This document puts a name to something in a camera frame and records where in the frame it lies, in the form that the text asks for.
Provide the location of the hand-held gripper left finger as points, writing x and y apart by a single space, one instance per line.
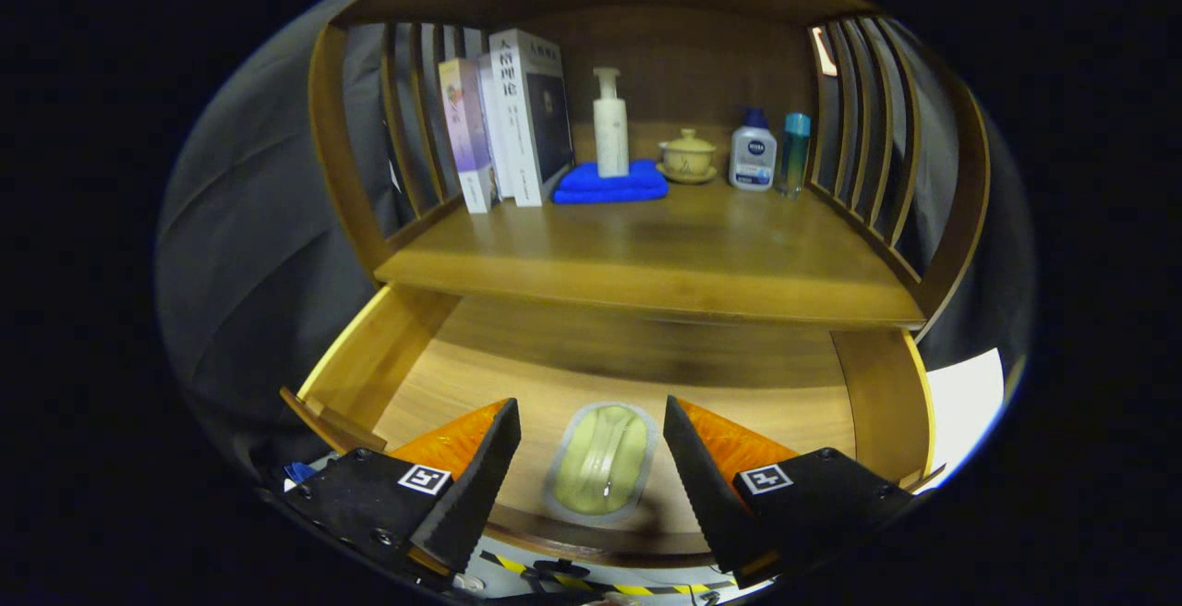
471 495

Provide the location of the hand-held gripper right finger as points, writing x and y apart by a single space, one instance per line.
711 495

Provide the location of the pale green plastic-packed item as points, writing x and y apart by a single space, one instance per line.
600 463

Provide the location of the wooden drawer with black knob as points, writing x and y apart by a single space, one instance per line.
517 375

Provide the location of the wooden countertop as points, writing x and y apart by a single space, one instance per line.
665 255

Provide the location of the brown wooden cabinet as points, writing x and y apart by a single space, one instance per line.
683 61

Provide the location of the yellow black striped tape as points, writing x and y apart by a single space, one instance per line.
517 565

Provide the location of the folded blue towel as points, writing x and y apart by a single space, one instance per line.
609 188

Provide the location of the yellow lidded teacup with saucer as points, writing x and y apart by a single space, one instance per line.
687 158

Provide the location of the white bottle with blue cap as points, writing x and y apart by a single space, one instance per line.
753 158

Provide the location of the clear blue bottle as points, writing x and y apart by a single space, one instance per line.
794 158

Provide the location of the purple book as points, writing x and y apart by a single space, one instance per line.
464 135

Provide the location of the thin white book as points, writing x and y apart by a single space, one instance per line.
495 126

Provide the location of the white pump bottle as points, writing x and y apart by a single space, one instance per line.
610 135

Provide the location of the thick white and black book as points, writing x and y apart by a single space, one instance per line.
519 116

